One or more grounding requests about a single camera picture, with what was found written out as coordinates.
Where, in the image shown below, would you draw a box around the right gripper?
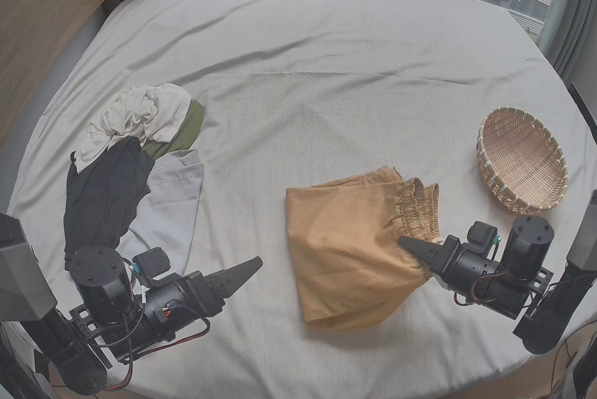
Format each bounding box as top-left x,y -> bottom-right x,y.
430,235 -> 500,295

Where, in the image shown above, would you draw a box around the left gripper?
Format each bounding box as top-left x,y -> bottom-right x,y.
140,271 -> 224,335

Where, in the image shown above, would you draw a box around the tan shorts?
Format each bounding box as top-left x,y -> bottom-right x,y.
285,165 -> 441,333

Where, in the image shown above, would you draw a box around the pale grey garment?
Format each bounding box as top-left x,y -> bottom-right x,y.
117,149 -> 206,277

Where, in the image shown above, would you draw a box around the round woven basket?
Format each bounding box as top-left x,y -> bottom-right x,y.
477,107 -> 569,216

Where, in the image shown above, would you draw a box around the black garment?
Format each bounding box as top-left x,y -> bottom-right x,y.
64,137 -> 155,268

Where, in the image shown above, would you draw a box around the green garment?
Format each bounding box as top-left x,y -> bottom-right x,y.
140,101 -> 206,158

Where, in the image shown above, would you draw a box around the white garment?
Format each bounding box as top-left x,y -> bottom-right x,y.
75,83 -> 192,174

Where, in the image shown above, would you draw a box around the bed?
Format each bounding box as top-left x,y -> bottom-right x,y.
0,0 -> 597,399

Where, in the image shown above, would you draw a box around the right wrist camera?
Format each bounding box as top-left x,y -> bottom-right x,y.
468,222 -> 500,256

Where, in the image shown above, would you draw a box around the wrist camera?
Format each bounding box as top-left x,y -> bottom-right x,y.
468,222 -> 500,256
132,249 -> 171,291

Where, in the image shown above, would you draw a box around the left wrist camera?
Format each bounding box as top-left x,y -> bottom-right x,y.
132,249 -> 171,291

